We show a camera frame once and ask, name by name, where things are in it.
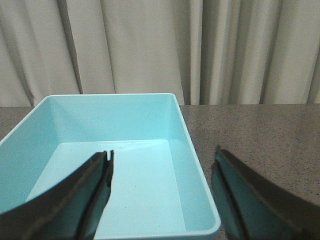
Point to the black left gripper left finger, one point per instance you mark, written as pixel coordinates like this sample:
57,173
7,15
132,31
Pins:
70,210

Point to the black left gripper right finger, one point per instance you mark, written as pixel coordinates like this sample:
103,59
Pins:
253,208

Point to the light blue plastic box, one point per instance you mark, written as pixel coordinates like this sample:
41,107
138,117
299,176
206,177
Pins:
158,191

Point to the grey pleated curtain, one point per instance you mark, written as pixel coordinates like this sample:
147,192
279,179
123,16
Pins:
206,52

